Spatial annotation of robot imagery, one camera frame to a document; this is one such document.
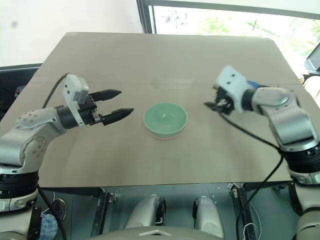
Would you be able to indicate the black table leg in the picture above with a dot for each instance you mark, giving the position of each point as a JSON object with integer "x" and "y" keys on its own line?
{"x": 243, "y": 207}
{"x": 102, "y": 212}

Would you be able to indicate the dark monitor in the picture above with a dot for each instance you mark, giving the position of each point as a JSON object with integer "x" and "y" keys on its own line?
{"x": 313, "y": 58}

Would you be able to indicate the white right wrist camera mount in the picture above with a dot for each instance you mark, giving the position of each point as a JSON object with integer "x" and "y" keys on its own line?
{"x": 232, "y": 83}

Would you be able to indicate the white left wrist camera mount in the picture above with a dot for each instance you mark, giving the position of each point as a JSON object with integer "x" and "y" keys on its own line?
{"x": 73, "y": 90}

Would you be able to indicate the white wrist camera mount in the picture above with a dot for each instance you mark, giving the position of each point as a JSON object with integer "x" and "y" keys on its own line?
{"x": 73, "y": 90}
{"x": 232, "y": 83}

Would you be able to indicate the green bowl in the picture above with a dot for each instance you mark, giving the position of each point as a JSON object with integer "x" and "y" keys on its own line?
{"x": 165, "y": 117}

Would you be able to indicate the grey robot torso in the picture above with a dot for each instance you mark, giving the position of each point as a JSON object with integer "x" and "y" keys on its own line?
{"x": 157, "y": 233}

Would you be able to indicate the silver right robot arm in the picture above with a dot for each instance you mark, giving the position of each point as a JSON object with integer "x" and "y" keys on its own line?
{"x": 287, "y": 117}

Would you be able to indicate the silver robot leg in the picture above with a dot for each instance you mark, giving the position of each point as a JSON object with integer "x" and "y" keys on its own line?
{"x": 147, "y": 212}
{"x": 208, "y": 217}

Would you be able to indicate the blue checked cloth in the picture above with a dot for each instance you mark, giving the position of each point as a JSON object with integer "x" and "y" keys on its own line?
{"x": 48, "y": 222}

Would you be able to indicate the dark window frame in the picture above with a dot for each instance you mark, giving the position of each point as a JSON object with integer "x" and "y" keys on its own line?
{"x": 147, "y": 16}

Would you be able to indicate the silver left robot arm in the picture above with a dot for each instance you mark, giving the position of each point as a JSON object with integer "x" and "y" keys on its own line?
{"x": 30, "y": 135}

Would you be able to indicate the beige rounded object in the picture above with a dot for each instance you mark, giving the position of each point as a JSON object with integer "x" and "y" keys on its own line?
{"x": 312, "y": 86}

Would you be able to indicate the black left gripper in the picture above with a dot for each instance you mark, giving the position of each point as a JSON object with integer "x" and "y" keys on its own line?
{"x": 87, "y": 112}

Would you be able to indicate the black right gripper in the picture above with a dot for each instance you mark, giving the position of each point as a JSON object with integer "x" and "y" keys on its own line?
{"x": 227, "y": 101}

